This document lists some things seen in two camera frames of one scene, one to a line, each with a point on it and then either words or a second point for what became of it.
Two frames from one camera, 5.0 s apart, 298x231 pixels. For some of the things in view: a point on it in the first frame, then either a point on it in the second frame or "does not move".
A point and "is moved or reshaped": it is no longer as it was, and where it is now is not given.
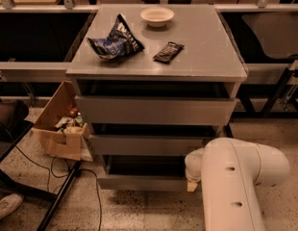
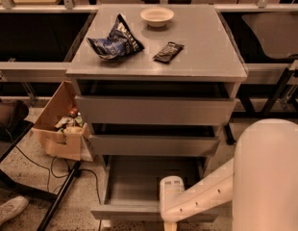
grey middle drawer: x=147 y=143 does not move
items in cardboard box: x=72 y=120 does not move
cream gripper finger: x=191 y=186 -> x=170 y=226
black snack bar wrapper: x=168 y=53 does not move
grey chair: x=282 y=37 does not move
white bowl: x=157 y=16 does not move
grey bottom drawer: x=143 y=172 is moved or reshaped
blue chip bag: x=119 y=43 does not move
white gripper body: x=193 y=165 -> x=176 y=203
